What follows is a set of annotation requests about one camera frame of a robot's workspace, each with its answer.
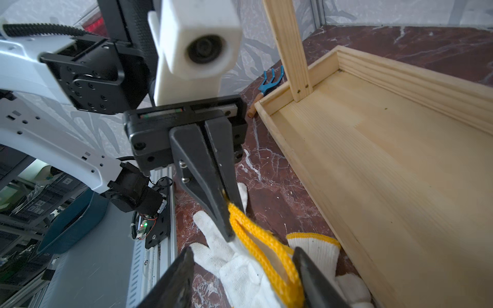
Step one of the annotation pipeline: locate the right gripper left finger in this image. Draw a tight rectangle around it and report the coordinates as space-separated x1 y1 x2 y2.
138 247 195 308

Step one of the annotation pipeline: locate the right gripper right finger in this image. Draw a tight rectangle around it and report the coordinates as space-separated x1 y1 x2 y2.
293 247 350 308

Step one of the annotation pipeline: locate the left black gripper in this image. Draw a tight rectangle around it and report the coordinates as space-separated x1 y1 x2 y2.
123 95 248 242

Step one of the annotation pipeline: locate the white glove pile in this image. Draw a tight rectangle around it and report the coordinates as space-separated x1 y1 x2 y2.
191 183 305 307
286 232 374 307

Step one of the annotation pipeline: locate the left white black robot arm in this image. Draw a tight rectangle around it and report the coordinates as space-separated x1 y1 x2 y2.
1 1 247 241

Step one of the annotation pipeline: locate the blue hand rake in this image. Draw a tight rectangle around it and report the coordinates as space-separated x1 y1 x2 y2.
246 65 285 119

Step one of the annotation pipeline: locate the wooden hanging rack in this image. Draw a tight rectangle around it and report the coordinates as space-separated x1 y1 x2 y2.
256 1 492 307

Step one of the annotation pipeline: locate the aluminium front rail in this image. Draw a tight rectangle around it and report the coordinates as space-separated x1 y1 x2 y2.
126 185 178 307

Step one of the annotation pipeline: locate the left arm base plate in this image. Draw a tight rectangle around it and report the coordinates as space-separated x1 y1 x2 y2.
130 192 172 249

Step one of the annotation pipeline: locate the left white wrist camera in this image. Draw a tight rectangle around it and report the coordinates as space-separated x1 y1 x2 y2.
148 0 242 106

